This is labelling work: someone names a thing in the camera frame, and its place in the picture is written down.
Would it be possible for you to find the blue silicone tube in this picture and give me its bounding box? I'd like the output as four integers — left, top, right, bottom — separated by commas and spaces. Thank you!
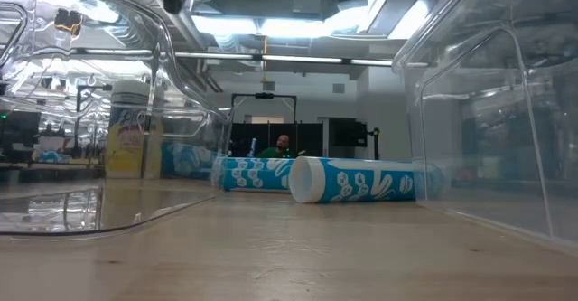
161, 141, 219, 181
211, 156, 295, 193
288, 155, 446, 204

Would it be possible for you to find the frosted plastic bin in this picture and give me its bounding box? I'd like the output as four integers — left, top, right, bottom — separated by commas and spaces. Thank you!
391, 0, 578, 250

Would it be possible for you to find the clear narrow plastic bin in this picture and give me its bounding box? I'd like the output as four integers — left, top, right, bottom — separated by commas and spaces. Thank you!
0, 0, 229, 239

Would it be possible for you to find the yellow Lysol wipes canister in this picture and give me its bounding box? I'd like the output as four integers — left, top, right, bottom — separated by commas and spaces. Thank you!
105, 80, 164, 180

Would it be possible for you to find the person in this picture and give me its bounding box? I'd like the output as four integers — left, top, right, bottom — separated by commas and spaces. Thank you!
256, 133, 300, 160

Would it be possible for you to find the black partition panel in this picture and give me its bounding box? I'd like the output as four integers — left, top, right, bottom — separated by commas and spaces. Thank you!
229, 121, 324, 158

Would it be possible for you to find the black computer monitor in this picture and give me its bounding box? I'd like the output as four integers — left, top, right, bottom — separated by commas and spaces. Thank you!
0, 109, 42, 163
328, 117, 382, 160

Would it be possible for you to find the long suspended light bar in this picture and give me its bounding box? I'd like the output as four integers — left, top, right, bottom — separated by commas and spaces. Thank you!
85, 47, 430, 69

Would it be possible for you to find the dark background workbench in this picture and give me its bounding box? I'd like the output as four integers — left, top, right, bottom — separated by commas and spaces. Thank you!
0, 162, 107, 183

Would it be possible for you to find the black background gantry frame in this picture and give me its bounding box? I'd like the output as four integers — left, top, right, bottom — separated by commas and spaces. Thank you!
229, 92, 298, 158

